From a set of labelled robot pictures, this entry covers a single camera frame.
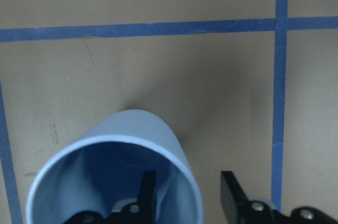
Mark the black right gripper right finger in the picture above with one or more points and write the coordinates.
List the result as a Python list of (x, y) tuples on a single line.
[(238, 208)]

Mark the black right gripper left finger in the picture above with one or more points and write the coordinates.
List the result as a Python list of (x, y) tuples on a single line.
[(143, 210)]

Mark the blue cup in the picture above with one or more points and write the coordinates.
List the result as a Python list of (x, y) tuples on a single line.
[(104, 167)]

